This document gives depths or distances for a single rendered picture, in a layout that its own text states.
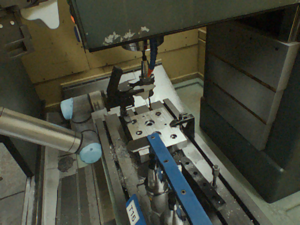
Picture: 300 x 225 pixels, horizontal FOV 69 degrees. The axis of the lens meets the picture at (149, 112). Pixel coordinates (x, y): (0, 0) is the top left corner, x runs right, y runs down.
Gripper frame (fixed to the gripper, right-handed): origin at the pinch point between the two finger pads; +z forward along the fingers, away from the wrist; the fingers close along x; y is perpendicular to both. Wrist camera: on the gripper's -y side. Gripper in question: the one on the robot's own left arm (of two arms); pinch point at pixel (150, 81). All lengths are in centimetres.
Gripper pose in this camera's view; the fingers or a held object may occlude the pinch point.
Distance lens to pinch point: 89.1
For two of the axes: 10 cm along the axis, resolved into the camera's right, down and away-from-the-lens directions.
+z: 9.3, -2.9, 2.1
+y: 1.1, 7.9, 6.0
